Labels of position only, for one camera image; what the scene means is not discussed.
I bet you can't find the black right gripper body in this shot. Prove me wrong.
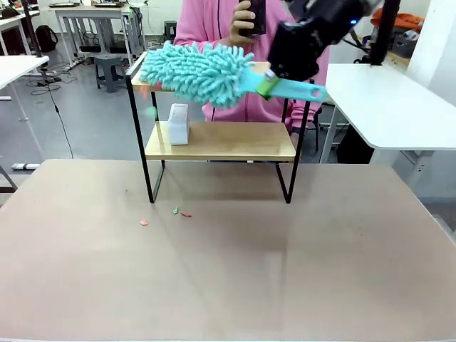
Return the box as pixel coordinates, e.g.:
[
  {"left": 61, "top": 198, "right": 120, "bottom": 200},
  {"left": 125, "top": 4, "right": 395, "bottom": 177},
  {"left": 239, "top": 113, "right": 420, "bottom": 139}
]
[{"left": 266, "top": 20, "right": 333, "bottom": 83}]

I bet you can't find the orange fabric item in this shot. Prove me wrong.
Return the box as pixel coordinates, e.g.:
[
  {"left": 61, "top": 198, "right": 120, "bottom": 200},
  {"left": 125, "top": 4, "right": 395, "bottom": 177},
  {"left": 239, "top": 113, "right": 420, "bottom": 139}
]
[{"left": 370, "top": 7, "right": 425, "bottom": 33}]

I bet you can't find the large white side table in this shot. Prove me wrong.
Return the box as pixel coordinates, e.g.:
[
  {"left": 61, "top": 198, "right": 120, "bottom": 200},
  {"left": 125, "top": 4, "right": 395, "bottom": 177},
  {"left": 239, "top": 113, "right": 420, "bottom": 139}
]
[{"left": 319, "top": 63, "right": 456, "bottom": 179}]

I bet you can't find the thin black stand pole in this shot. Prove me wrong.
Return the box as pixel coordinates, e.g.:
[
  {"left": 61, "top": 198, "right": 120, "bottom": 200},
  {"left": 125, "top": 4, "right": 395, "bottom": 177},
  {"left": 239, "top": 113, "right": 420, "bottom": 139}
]
[{"left": 21, "top": 0, "right": 44, "bottom": 58}]

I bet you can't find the small white side table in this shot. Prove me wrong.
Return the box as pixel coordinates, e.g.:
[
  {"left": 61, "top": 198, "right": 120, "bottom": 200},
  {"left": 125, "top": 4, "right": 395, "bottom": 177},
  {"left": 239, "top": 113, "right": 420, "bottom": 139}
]
[{"left": 0, "top": 55, "right": 50, "bottom": 122}]

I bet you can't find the white box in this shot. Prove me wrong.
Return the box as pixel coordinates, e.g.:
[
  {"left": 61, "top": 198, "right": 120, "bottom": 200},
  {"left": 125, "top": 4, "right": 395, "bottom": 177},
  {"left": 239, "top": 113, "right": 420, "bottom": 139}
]
[{"left": 167, "top": 103, "right": 191, "bottom": 146}]

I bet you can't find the teal microfiber duster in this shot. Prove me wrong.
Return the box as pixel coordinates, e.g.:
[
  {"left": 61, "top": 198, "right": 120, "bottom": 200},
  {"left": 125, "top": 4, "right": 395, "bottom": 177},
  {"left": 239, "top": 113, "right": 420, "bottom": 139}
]
[{"left": 138, "top": 40, "right": 328, "bottom": 110}]

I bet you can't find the black handheld device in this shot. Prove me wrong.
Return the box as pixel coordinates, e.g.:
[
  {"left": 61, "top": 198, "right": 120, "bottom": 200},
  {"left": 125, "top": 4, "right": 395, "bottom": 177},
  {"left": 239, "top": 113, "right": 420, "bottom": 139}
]
[{"left": 237, "top": 0, "right": 268, "bottom": 38}]

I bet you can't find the grey plastic crate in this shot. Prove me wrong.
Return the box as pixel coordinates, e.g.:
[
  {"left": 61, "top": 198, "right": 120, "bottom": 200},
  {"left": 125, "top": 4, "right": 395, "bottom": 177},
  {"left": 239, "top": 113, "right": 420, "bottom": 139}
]
[{"left": 390, "top": 31, "right": 418, "bottom": 55}]

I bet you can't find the person's pink hoodie torso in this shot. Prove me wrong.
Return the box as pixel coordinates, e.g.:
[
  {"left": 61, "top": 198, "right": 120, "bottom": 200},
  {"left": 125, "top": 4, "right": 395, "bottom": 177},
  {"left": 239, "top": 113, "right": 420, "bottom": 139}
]
[{"left": 173, "top": 0, "right": 331, "bottom": 125}]

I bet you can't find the white workbench desk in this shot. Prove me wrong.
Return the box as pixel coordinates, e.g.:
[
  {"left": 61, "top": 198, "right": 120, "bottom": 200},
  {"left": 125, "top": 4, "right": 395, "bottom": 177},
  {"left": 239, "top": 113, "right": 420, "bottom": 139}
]
[{"left": 48, "top": 2, "right": 145, "bottom": 69}]

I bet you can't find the person's right hand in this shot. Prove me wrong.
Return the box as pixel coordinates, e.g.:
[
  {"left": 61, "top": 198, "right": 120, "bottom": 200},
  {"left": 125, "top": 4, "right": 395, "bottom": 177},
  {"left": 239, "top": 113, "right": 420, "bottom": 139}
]
[{"left": 229, "top": 1, "right": 256, "bottom": 46}]

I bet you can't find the grey plastic stool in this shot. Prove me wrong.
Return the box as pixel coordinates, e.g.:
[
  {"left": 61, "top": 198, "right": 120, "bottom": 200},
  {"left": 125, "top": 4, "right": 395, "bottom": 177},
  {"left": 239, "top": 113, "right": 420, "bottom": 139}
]
[{"left": 93, "top": 53, "right": 128, "bottom": 94}]

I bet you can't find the black floor cable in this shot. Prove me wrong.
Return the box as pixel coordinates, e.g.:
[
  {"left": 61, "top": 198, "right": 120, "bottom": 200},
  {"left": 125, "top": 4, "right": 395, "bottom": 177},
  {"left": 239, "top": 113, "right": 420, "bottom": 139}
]
[{"left": 31, "top": 69, "right": 75, "bottom": 160}]

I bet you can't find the black metal wooden shelf rack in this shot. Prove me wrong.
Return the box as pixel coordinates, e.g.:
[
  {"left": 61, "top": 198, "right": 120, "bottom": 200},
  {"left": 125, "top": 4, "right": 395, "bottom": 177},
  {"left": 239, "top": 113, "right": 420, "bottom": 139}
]
[{"left": 124, "top": 51, "right": 311, "bottom": 204}]

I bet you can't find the thick black stand pole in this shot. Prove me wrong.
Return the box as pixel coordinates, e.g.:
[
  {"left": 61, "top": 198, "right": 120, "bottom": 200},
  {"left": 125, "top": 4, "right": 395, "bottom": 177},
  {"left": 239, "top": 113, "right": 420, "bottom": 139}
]
[{"left": 369, "top": 0, "right": 400, "bottom": 67}]

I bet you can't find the black backpack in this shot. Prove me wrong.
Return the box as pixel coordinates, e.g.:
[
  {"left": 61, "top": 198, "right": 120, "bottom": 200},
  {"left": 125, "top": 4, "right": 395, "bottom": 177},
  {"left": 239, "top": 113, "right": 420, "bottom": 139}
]
[{"left": 35, "top": 24, "right": 59, "bottom": 53}]

